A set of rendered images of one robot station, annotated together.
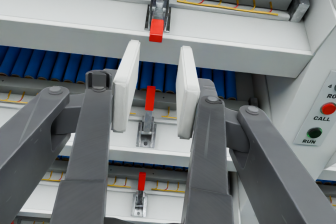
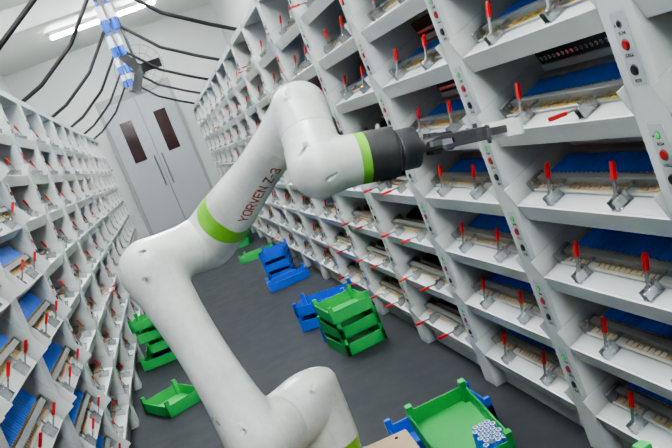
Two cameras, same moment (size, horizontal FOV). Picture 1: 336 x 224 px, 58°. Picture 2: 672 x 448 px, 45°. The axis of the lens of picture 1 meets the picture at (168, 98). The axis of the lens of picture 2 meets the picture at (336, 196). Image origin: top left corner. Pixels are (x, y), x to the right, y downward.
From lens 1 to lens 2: 1.47 m
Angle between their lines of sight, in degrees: 81
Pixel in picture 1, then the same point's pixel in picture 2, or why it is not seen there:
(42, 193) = (606, 280)
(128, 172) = (658, 264)
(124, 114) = not seen: hidden behind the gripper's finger
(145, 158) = (620, 223)
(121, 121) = not seen: hidden behind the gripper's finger
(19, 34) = (548, 134)
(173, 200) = not seen: outside the picture
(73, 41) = (562, 133)
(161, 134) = (631, 203)
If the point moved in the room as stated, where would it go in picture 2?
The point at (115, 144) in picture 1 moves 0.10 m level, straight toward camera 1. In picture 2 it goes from (603, 210) to (563, 231)
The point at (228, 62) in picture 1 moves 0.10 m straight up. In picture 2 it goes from (614, 131) to (596, 78)
